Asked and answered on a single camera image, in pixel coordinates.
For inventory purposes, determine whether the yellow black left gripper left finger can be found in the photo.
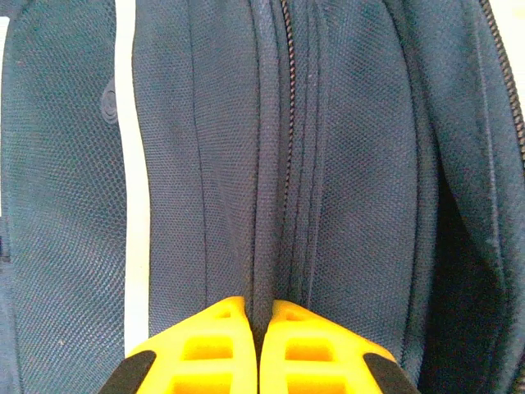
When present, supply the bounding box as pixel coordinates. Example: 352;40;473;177
98;295;260;394

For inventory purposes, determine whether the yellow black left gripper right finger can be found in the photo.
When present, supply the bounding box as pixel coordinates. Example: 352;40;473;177
258;299;422;394

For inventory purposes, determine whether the navy blue backpack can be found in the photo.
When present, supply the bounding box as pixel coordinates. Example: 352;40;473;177
0;0;525;394

